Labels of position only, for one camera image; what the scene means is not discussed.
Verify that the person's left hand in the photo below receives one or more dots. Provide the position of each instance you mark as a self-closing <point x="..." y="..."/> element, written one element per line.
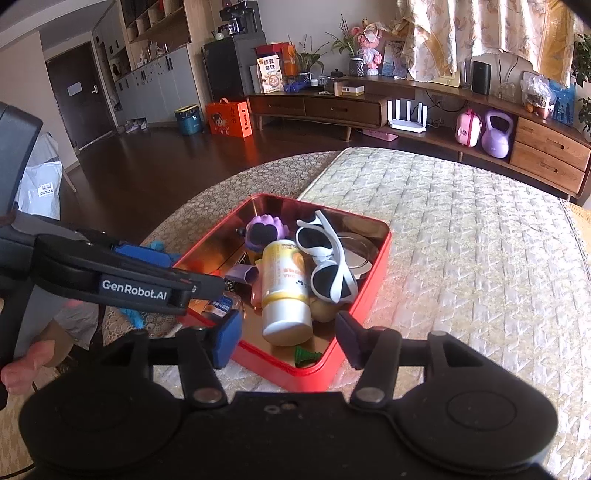
<point x="21" y="371"/>

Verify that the white plastic bag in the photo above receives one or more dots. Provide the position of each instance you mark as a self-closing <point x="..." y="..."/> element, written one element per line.
<point x="41" y="184"/>

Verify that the round metal dish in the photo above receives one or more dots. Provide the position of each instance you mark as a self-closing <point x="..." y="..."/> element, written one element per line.
<point x="358" y="256"/>

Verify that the pink toy case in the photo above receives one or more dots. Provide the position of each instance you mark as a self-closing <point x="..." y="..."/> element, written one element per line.
<point x="467" y="131"/>

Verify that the black coffee machine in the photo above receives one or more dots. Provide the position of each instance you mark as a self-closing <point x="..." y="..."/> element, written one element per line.
<point x="240" y="18"/>

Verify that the person's grey shorts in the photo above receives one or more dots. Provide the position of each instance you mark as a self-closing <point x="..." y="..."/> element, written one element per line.
<point x="81" y="321"/>

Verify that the blue picture card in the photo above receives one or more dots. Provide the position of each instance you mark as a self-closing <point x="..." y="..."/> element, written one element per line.
<point x="563" y="101"/>

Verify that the person's bare leg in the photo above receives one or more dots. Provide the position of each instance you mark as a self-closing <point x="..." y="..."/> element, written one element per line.
<point x="48" y="334"/>

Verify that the purple kettlebell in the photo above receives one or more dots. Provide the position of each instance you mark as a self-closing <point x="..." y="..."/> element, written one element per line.
<point x="496" y="141"/>

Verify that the beige garlic bulb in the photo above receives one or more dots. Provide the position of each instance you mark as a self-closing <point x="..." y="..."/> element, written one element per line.
<point x="321" y="309"/>

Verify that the clear plastic bag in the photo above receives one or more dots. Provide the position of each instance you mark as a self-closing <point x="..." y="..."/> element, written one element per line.
<point x="535" y="94"/>

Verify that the green plastic piece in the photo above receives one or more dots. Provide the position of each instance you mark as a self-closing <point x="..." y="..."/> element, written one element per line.
<point x="305" y="356"/>

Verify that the pair of shoes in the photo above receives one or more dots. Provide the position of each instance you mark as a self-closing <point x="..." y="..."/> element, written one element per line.
<point x="137" y="125"/>

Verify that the teal bin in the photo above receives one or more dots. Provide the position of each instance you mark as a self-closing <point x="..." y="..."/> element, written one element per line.
<point x="188" y="121"/>

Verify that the small purple plastic piece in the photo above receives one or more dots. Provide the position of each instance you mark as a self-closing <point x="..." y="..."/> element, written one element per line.
<point x="242" y="274"/>

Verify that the black mini fridge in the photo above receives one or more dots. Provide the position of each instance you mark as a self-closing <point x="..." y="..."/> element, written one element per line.
<point x="228" y="69"/>

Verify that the blue toy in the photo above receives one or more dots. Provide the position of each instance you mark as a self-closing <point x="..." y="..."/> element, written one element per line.
<point x="294" y="86"/>

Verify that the potted orchid plant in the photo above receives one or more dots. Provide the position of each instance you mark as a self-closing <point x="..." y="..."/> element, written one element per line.
<point x="356" y="67"/>

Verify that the red tin box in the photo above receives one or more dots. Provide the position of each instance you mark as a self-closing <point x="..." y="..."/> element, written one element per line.
<point x="360" y="314"/>

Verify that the white bottle with yellow label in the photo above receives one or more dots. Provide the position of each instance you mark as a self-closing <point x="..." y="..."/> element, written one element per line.
<point x="284" y="295"/>

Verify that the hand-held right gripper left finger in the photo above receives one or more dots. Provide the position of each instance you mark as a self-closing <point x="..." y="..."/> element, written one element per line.
<point x="226" y="339"/>

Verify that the white cereal box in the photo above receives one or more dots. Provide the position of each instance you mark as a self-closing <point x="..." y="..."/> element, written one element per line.
<point x="270" y="74"/>

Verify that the white quilted mat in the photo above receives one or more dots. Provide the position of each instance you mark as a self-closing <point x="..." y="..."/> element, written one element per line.
<point x="461" y="277"/>

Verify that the tall potted tree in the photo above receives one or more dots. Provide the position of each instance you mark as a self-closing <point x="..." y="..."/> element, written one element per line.
<point x="584" y="110"/>

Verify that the black speaker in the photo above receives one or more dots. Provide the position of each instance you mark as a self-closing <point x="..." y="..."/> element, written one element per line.
<point x="481" y="78"/>

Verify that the patterned hanging cloth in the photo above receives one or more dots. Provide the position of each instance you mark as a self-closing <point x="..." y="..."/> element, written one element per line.
<point x="471" y="32"/>

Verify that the wooden wall shelf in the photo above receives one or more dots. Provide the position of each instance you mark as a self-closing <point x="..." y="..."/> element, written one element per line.
<point x="157" y="27"/>

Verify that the dark teapot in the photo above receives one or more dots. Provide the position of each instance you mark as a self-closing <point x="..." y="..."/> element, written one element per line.
<point x="333" y="82"/>

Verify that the small white box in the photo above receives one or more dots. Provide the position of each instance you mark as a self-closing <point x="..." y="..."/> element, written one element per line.
<point x="349" y="89"/>

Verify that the yellow table runner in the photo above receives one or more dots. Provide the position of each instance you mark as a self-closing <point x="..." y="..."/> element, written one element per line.
<point x="579" y="226"/>

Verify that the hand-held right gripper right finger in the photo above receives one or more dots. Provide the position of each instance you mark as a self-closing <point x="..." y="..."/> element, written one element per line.
<point x="351" y="339"/>

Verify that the wooden TV cabinet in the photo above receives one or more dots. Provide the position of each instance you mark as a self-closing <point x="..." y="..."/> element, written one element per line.
<point x="341" y="110"/>

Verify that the purple ridged toy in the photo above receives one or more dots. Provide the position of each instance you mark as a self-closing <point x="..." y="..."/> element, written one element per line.
<point x="263" y="230"/>

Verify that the red orange gift bag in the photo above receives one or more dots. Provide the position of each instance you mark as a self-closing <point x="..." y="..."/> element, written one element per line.
<point x="288" y="57"/>

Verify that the white router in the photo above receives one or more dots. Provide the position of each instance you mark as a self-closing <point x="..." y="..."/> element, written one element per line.
<point x="406" y="124"/>

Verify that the white sunglasses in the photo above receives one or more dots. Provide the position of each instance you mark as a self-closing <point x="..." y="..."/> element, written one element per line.
<point x="323" y="251"/>

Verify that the small potted plant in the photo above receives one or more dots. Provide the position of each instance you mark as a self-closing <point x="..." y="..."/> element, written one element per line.
<point x="309" y="62"/>

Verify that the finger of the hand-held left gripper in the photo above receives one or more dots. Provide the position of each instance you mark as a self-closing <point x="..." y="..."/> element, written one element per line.
<point x="143" y="256"/>
<point x="207" y="287"/>

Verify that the grey wall cabinets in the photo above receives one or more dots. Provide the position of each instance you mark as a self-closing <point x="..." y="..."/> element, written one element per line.
<point x="157" y="87"/>

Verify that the dark wooden door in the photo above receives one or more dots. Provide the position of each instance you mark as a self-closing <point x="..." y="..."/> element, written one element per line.
<point x="78" y="97"/>

